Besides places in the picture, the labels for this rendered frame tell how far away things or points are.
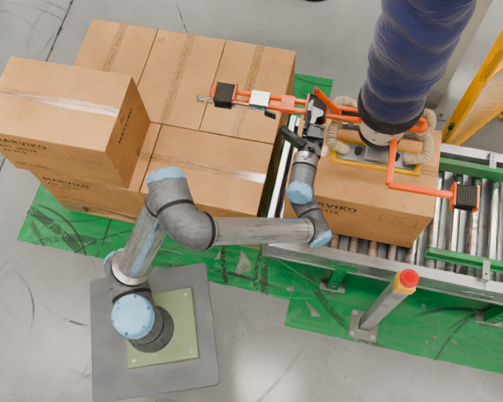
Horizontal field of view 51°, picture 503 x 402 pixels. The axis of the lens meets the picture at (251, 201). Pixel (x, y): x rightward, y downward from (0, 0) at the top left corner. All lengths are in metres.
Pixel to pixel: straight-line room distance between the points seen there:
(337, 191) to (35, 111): 1.37
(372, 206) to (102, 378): 1.27
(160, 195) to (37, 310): 1.83
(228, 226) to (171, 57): 1.65
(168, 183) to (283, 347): 1.61
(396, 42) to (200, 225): 0.73
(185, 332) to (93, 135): 0.93
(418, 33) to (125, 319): 1.33
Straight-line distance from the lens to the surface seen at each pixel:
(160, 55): 3.09
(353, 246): 2.52
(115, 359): 2.27
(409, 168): 2.06
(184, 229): 1.50
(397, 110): 1.78
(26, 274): 3.33
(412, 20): 1.45
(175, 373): 2.21
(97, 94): 2.52
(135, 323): 1.97
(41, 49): 4.09
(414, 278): 2.01
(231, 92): 2.02
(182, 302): 2.22
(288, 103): 2.00
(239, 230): 1.61
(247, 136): 2.74
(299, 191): 1.80
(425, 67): 1.58
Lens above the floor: 2.92
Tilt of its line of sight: 67 degrees down
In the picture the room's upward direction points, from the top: 5 degrees counter-clockwise
